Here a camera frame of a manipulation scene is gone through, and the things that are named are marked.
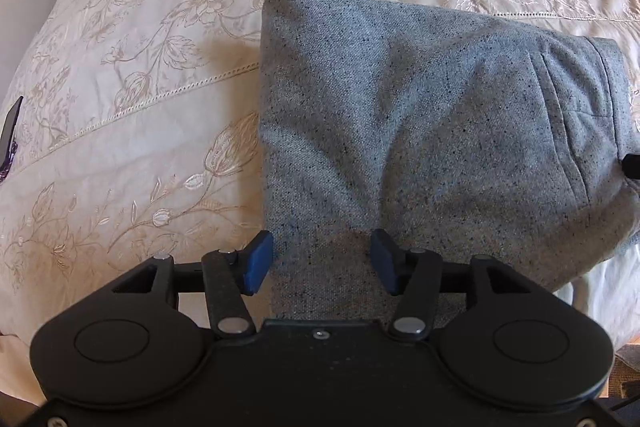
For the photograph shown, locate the grey speckled pants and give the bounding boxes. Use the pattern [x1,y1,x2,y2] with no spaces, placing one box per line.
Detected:
[259,0,639,319]

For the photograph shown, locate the black smartphone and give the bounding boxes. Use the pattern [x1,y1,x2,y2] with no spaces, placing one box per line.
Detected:
[0,96,24,166]

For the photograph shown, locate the purple beaded phone strap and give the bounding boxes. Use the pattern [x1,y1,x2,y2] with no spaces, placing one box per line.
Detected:
[0,138,20,180]

